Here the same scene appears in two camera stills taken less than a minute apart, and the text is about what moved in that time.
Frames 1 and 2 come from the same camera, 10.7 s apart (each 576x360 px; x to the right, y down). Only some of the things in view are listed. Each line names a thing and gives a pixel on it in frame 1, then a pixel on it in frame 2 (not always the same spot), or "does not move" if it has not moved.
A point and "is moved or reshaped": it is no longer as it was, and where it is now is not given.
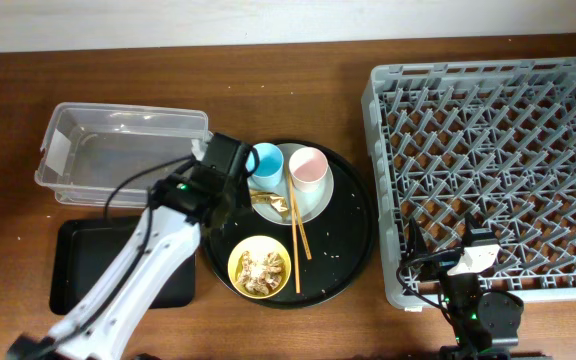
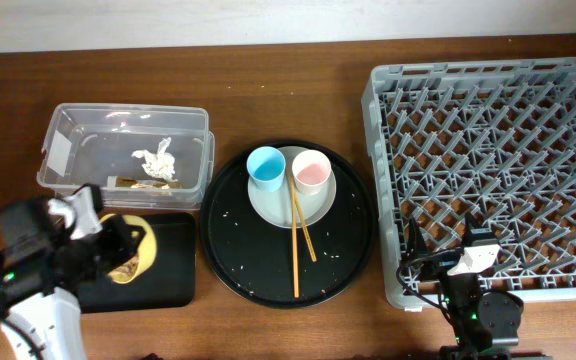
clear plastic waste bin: [91, 150] does not move
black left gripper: [239, 186] to [117, 228]
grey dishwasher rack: [519, 144] does not move
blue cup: [270, 167] does not move
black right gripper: [417, 247] does not move
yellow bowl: [259, 267] is moved or reshaped
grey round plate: [311, 203] does not move
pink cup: [308, 167] does not move
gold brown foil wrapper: [277, 202] to [132, 182]
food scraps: [260, 277] is moved or reshaped
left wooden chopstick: [294, 235] does not move
